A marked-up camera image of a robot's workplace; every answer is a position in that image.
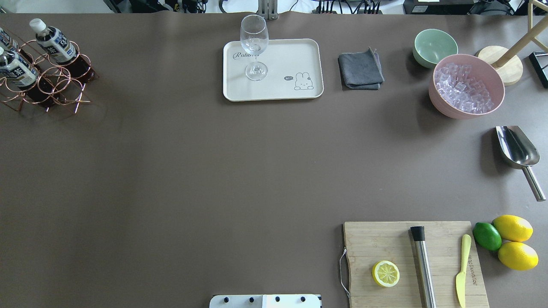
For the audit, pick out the green ceramic bowl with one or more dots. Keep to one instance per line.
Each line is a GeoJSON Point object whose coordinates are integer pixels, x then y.
{"type": "Point", "coordinates": [432, 45]}

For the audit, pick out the cream rabbit tray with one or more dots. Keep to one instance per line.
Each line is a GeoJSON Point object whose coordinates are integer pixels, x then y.
{"type": "Point", "coordinates": [294, 71]}

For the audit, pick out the wooden stand with base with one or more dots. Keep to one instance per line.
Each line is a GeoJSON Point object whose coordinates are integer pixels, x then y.
{"type": "Point", "coordinates": [505, 60]}

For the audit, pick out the half lemon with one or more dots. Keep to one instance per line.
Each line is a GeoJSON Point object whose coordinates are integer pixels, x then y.
{"type": "Point", "coordinates": [385, 274]}

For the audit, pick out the tea bottle white cap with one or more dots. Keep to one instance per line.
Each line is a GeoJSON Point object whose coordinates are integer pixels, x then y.
{"type": "Point", "coordinates": [62, 50]}

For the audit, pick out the tea bottle front left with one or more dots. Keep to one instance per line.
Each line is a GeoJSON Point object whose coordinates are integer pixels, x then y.
{"type": "Point", "coordinates": [24, 75]}

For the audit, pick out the green lime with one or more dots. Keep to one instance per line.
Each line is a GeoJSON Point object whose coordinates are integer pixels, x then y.
{"type": "Point", "coordinates": [487, 236]}

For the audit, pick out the grey folded cloth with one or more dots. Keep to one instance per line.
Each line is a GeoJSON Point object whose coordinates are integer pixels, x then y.
{"type": "Point", "coordinates": [361, 70]}

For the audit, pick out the lower yellow lemon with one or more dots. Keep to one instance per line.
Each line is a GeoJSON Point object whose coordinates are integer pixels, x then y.
{"type": "Point", "coordinates": [518, 256]}

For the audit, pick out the bamboo cutting board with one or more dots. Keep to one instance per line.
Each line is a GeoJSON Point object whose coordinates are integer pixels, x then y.
{"type": "Point", "coordinates": [369, 242]}

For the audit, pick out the yellow plastic knife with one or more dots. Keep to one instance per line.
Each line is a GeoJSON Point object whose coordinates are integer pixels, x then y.
{"type": "Point", "coordinates": [460, 279]}

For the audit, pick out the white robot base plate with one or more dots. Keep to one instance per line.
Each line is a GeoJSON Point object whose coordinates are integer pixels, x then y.
{"type": "Point", "coordinates": [266, 301]}

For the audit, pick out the yellow lemon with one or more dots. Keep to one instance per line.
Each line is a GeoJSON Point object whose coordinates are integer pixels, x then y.
{"type": "Point", "coordinates": [518, 256]}
{"type": "Point", "coordinates": [513, 228]}

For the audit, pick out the aluminium frame post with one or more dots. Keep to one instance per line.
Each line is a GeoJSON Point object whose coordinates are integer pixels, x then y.
{"type": "Point", "coordinates": [268, 9]}

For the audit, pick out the tea bottle far left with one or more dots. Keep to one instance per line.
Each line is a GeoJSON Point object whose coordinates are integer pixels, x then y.
{"type": "Point", "coordinates": [8, 43]}

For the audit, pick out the metal ice scoop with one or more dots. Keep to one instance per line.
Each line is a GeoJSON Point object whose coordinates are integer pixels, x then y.
{"type": "Point", "coordinates": [520, 153]}

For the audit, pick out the pink bowl with ice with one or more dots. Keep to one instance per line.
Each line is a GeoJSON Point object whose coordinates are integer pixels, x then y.
{"type": "Point", "coordinates": [464, 86]}

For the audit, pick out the clear wine glass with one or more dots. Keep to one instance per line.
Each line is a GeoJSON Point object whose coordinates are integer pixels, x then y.
{"type": "Point", "coordinates": [254, 39]}

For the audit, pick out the copper wire bottle basket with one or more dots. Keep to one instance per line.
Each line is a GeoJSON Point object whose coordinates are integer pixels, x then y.
{"type": "Point", "coordinates": [67, 90]}

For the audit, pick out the upper yellow lemon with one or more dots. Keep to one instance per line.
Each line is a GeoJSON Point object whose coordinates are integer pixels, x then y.
{"type": "Point", "coordinates": [513, 228]}

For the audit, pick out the black stand at edge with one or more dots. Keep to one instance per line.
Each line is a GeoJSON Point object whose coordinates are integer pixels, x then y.
{"type": "Point", "coordinates": [541, 70]}

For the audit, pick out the steel muddler black tip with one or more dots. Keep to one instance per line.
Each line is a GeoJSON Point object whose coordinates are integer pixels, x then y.
{"type": "Point", "coordinates": [419, 239]}

